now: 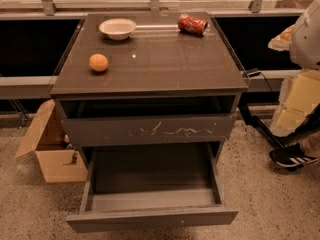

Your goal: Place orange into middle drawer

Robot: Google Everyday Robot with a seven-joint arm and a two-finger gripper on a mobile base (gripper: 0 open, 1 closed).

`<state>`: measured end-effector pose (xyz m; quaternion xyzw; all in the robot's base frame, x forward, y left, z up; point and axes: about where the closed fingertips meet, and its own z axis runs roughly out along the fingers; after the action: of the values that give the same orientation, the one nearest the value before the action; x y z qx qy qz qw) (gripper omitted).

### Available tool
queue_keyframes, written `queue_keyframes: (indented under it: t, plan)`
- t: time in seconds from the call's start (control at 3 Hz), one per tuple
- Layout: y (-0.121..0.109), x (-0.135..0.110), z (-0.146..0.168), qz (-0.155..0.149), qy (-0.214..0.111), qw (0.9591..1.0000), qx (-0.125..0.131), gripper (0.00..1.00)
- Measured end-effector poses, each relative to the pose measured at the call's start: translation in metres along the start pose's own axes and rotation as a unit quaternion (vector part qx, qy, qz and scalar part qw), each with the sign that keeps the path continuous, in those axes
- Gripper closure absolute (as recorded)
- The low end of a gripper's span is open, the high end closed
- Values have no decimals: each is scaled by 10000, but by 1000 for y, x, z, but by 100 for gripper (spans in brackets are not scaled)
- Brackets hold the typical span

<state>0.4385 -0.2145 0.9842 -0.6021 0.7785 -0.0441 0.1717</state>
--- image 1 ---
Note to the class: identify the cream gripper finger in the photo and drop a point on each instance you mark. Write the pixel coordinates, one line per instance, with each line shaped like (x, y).
(282, 41)
(299, 96)

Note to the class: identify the orange fruit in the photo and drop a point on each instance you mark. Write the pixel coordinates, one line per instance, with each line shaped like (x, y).
(98, 63)

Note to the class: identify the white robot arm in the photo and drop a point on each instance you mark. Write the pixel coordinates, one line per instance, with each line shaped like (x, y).
(305, 43)

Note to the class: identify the grey upper drawer front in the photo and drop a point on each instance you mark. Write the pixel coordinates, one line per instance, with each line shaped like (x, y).
(120, 131)

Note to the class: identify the dark grey drawer cabinet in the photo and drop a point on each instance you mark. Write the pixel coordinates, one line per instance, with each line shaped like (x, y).
(158, 71)

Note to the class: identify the open grey middle drawer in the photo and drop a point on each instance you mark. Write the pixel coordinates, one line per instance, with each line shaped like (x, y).
(151, 186)

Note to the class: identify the black metal stand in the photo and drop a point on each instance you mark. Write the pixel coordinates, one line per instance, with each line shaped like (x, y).
(255, 122)

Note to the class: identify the black white sneaker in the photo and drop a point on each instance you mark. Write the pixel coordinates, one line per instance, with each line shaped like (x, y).
(291, 156)

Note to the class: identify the red soda can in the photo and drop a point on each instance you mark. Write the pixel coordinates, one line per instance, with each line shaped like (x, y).
(192, 25)

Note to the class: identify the white bowl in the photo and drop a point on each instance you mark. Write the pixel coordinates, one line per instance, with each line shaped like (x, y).
(117, 29)

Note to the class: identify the cardboard box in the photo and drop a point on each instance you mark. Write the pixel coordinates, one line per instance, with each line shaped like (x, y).
(46, 138)

